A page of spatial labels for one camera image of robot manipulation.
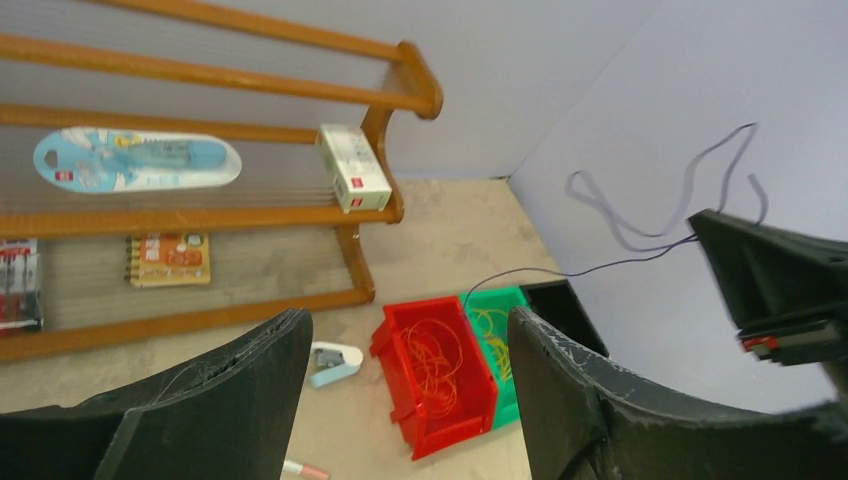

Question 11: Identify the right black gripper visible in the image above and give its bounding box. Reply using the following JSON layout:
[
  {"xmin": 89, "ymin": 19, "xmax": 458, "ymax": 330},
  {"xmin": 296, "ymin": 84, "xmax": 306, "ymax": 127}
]
[{"xmin": 688, "ymin": 210, "xmax": 847, "ymax": 366}]

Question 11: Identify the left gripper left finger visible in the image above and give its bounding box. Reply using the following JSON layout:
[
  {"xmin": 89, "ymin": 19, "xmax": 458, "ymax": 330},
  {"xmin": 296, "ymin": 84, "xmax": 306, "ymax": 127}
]
[{"xmin": 1, "ymin": 309, "xmax": 313, "ymax": 479}]

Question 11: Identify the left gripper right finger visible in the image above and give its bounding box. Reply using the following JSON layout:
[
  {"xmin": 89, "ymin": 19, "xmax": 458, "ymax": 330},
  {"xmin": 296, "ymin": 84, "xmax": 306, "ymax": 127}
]
[{"xmin": 508, "ymin": 307, "xmax": 847, "ymax": 479}]

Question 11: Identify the yellow cable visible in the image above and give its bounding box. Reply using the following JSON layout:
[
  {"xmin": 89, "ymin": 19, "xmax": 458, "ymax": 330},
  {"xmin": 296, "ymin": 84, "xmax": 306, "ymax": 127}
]
[{"xmin": 471, "ymin": 307, "xmax": 515, "ymax": 386}]

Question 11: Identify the white pen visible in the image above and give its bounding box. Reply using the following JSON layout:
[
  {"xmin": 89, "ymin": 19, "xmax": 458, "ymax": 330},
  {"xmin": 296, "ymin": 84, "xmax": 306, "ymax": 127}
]
[{"xmin": 283, "ymin": 459, "xmax": 331, "ymax": 480}]

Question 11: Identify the black plastic bin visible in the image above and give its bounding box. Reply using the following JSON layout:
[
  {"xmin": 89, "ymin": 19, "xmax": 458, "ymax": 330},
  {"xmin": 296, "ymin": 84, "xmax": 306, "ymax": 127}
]
[{"xmin": 520, "ymin": 280, "xmax": 609, "ymax": 357}]

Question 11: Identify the green plastic bin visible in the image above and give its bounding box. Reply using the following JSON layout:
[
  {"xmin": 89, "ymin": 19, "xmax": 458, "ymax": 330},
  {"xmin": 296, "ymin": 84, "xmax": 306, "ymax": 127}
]
[{"xmin": 459, "ymin": 286, "xmax": 528, "ymax": 430}]

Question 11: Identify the red plastic bin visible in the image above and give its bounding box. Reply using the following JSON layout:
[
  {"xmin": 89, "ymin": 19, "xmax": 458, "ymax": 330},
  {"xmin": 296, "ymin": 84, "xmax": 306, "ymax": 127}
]
[{"xmin": 369, "ymin": 296, "xmax": 497, "ymax": 461}]

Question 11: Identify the orange small notebook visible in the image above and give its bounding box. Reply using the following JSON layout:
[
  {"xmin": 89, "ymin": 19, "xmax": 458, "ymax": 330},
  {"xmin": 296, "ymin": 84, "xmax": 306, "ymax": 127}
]
[{"xmin": 125, "ymin": 232, "xmax": 211, "ymax": 288}]

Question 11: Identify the marker pen set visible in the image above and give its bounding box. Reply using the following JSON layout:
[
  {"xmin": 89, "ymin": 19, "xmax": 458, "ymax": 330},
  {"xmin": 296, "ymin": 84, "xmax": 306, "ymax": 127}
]
[{"xmin": 1, "ymin": 238, "xmax": 44, "ymax": 337}]

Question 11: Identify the wooden shelf rack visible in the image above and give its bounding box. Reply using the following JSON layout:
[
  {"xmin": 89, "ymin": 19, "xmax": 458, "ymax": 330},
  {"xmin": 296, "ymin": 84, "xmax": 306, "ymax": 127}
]
[{"xmin": 1, "ymin": 1, "xmax": 443, "ymax": 361}]

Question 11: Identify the white red box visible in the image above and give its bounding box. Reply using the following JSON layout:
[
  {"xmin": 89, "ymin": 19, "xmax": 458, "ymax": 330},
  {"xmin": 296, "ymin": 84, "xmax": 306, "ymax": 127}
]
[{"xmin": 315, "ymin": 124, "xmax": 393, "ymax": 213}]

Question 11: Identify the blue oval packaged item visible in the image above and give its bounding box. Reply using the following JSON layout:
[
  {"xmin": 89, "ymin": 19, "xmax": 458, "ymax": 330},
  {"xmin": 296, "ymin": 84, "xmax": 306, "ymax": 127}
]
[{"xmin": 33, "ymin": 126, "xmax": 242, "ymax": 195}]

